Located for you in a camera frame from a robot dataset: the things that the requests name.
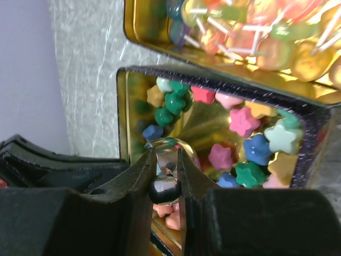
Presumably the silver metal scoop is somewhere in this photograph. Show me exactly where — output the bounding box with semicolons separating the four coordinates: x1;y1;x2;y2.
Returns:
145;137;201;205

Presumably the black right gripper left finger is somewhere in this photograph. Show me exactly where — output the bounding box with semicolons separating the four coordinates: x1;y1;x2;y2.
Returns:
1;149;156;255

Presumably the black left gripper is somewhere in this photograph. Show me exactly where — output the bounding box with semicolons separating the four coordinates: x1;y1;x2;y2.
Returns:
1;134;130;194

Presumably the gold tin of star candies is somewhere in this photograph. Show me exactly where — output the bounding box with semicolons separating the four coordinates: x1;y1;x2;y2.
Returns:
116;66;335;255

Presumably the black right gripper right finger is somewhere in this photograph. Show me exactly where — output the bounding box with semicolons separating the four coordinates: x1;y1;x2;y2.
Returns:
177;149;340;255

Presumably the gold tin of stick candies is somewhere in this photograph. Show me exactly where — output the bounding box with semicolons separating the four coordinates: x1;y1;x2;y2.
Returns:
123;1;340;107

